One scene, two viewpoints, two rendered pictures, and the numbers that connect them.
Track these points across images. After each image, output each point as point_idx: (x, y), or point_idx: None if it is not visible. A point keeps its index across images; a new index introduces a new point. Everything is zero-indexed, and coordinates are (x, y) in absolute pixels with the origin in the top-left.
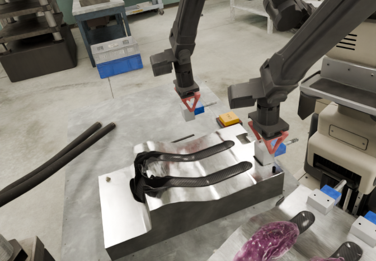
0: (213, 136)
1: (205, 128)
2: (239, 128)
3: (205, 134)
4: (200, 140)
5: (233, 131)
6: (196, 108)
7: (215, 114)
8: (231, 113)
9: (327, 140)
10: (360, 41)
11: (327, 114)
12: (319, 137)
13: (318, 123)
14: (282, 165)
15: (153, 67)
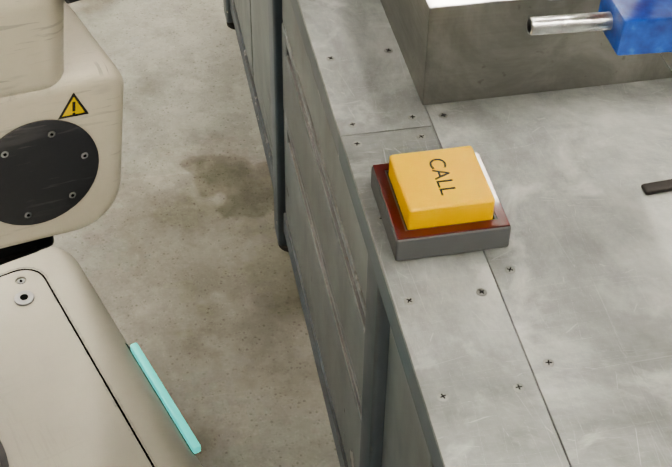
0: None
1: (580, 219)
2: None
3: (583, 182)
4: None
5: None
6: None
7: (505, 307)
8: (416, 194)
9: (64, 42)
10: None
11: None
12: (80, 56)
13: (59, 38)
14: (299, 1)
15: None
